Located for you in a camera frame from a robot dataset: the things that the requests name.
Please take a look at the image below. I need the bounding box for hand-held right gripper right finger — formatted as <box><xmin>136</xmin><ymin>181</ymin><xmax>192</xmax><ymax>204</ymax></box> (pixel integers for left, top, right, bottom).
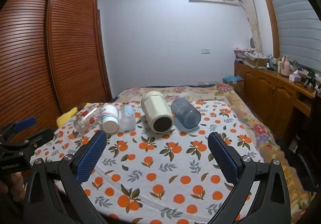
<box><xmin>208</xmin><ymin>132</ymin><xmax>295</xmax><ymax>224</ymax></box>

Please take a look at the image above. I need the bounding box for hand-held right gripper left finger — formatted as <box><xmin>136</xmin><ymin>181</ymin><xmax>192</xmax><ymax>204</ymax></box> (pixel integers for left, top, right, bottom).
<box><xmin>24</xmin><ymin>130</ymin><xmax>108</xmax><ymax>224</ymax></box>

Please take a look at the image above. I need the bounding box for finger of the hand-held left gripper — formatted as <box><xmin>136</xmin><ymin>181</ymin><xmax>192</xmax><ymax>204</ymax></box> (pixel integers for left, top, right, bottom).
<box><xmin>10</xmin><ymin>128</ymin><xmax>55</xmax><ymax>151</ymax></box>
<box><xmin>0</xmin><ymin>117</ymin><xmax>38</xmax><ymax>142</ymax></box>

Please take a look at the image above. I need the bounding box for clear glass cup red print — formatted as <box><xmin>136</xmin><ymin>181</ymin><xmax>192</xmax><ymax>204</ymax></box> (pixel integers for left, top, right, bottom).
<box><xmin>73</xmin><ymin>107</ymin><xmax>99</xmax><ymax>135</ymax></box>

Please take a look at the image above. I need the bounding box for white cup with stripes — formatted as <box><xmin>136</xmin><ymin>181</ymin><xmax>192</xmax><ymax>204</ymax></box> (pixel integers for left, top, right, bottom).
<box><xmin>100</xmin><ymin>104</ymin><xmax>120</xmax><ymax>133</ymax></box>

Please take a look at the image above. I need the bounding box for translucent blue-grey cup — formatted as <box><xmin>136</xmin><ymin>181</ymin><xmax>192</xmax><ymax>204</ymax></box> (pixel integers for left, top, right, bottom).
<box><xmin>171</xmin><ymin>97</ymin><xmax>202</xmax><ymax>129</ymax></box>

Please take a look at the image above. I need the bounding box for large cream cup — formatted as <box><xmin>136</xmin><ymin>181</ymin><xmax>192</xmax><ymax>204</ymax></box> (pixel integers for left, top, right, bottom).
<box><xmin>141</xmin><ymin>91</ymin><xmax>174</xmax><ymax>134</ymax></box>

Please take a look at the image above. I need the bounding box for person's left hand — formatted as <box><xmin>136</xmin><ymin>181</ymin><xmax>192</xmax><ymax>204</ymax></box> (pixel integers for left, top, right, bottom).
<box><xmin>6</xmin><ymin>172</ymin><xmax>27</xmax><ymax>205</ymax></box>

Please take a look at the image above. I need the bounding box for yellow cloth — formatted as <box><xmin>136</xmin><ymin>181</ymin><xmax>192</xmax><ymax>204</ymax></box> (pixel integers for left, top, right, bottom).
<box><xmin>56</xmin><ymin>107</ymin><xmax>79</xmax><ymax>127</ymax></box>

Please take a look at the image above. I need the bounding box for floral bedspread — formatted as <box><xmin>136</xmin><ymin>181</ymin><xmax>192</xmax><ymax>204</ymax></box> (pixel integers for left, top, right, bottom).
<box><xmin>112</xmin><ymin>84</ymin><xmax>317</xmax><ymax>214</ymax></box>

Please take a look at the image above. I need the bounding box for small clear plastic bottle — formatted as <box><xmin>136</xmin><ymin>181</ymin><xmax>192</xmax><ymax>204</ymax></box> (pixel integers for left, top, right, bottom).
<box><xmin>119</xmin><ymin>105</ymin><xmax>136</xmax><ymax>131</ymax></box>

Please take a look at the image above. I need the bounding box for orange fruit printed blanket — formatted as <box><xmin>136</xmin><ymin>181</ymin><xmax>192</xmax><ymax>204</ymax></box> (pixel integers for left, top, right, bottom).
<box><xmin>30</xmin><ymin>100</ymin><xmax>266</xmax><ymax>224</ymax></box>

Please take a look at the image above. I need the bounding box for blue plastic bag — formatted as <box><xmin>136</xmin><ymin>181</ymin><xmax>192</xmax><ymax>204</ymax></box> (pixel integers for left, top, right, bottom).
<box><xmin>222</xmin><ymin>73</ymin><xmax>244</xmax><ymax>86</ymax></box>

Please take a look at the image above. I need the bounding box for wooden sideboard cabinet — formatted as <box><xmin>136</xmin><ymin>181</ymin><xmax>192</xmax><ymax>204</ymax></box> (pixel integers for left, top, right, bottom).
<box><xmin>234</xmin><ymin>61</ymin><xmax>321</xmax><ymax>140</ymax></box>

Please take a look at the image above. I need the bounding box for brown louvred wooden wardrobe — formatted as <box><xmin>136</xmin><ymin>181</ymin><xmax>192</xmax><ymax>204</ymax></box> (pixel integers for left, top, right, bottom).
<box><xmin>0</xmin><ymin>0</ymin><xmax>113</xmax><ymax>144</ymax></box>

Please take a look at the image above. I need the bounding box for cardboard box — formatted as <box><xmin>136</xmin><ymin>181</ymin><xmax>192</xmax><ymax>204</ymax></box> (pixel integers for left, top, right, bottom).
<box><xmin>244</xmin><ymin>56</ymin><xmax>269</xmax><ymax>68</ymax></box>

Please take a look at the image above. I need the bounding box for pink tissue box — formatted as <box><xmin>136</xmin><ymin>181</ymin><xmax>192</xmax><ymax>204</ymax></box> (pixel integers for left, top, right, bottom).
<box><xmin>288</xmin><ymin>70</ymin><xmax>302</xmax><ymax>82</ymax></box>

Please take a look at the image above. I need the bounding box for pink bottle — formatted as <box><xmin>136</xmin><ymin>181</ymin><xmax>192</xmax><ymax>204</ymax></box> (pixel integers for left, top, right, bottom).
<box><xmin>280</xmin><ymin>55</ymin><xmax>290</xmax><ymax>76</ymax></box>

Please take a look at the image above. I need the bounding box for white patterned curtain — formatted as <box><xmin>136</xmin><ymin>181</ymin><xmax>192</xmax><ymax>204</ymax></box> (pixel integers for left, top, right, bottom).
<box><xmin>235</xmin><ymin>0</ymin><xmax>264</xmax><ymax>54</ymax></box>

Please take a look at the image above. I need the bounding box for grey window blind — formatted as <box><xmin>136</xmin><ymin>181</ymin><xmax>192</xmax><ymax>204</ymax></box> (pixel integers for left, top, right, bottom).
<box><xmin>263</xmin><ymin>0</ymin><xmax>321</xmax><ymax>70</ymax></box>

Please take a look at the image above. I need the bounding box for wooden window frame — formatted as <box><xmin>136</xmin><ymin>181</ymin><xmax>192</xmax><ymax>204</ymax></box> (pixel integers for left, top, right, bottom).
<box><xmin>255</xmin><ymin>0</ymin><xmax>281</xmax><ymax>60</ymax></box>

